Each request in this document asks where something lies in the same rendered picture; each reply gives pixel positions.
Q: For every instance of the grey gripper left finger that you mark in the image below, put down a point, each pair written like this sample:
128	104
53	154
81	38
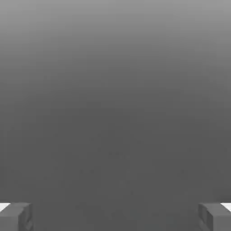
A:
14	217

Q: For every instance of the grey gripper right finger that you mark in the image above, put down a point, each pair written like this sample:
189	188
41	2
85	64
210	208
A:
216	217

